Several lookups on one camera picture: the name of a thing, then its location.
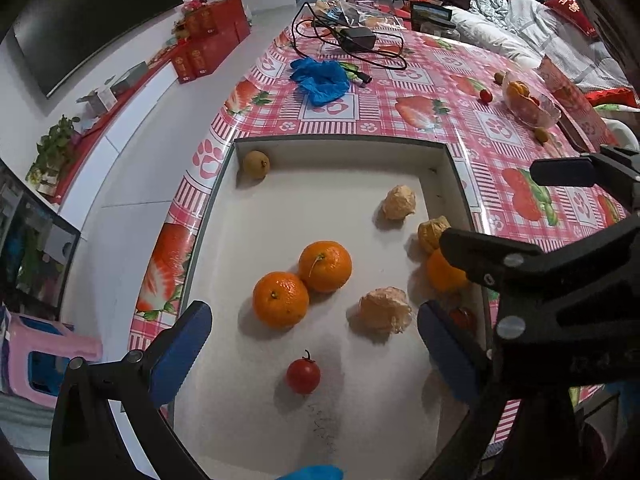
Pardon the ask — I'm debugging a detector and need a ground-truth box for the black adapter cable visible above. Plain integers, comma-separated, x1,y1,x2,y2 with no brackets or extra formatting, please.
291,1,408,86

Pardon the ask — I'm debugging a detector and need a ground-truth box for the black rectangular box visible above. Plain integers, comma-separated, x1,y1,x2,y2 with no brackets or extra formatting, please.
410,2,456,31

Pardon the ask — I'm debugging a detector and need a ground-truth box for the red embroidered pillow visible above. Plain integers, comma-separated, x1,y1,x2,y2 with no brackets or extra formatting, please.
542,0,601,41

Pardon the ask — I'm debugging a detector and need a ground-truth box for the black power adapter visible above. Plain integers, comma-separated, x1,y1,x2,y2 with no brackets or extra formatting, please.
337,27,377,51

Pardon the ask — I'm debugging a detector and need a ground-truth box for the clear plastic bag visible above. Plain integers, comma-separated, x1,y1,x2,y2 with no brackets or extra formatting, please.
315,0,401,28

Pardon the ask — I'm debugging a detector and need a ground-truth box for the white television cabinet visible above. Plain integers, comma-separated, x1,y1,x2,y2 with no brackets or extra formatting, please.
47,10,251,221

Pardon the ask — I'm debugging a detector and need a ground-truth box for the green potted plant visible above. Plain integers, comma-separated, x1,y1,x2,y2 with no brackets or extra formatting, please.
25,115,83,196

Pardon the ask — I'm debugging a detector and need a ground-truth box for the dark glass cabinet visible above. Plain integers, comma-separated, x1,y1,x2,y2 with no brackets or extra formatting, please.
0,160,81,321

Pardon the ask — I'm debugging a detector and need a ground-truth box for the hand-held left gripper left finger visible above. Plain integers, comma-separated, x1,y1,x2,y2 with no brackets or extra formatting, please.
47,300,213,480

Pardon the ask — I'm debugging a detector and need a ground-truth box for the clear glass bowl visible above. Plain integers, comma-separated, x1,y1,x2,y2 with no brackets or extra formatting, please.
502,71,561,128

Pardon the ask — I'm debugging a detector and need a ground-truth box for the grey striped sofa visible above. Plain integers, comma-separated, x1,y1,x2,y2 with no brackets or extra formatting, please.
440,0,640,126

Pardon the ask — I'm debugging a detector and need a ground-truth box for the person's left hand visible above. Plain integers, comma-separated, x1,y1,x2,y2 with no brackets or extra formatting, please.
280,466,346,480

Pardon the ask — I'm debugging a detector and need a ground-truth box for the crumpled blue glove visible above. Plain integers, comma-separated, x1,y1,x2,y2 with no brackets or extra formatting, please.
290,56,351,107

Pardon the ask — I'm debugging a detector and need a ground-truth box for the red checked strawberry tablecloth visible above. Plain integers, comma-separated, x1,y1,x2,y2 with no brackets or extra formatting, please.
127,2,633,461

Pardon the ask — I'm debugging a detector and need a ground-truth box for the small grey box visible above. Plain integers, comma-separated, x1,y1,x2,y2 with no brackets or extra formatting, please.
110,62,148,96

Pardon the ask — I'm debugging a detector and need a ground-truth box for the red cushion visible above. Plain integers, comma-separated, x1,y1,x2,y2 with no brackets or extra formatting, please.
585,87,640,108

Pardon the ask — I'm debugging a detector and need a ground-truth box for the small white box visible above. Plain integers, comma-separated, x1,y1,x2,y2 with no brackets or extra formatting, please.
77,87,118,116

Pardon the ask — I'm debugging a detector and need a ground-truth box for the husked physalis fruit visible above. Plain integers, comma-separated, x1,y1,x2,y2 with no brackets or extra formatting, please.
358,287,413,336
382,185,417,221
418,216,451,253

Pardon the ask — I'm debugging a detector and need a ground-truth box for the black flat television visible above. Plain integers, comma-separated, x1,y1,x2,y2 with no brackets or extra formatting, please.
12,0,186,98

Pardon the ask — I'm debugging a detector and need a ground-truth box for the white shallow cardboard box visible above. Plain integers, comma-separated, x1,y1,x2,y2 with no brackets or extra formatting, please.
170,135,493,480

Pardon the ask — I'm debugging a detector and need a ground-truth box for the pink plastic stool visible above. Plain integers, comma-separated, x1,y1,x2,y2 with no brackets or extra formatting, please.
0,310,103,401

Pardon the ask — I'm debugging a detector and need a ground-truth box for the red gift box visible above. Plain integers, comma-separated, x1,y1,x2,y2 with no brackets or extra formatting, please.
207,0,251,36
171,52,197,84
187,30,241,78
180,10,218,38

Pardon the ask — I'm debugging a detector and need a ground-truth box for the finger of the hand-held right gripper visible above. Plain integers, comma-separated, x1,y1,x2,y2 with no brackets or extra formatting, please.
487,280,640,387
440,215,640,307

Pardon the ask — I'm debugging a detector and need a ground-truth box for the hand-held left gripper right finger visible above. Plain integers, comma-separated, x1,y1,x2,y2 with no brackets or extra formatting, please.
417,300,583,480

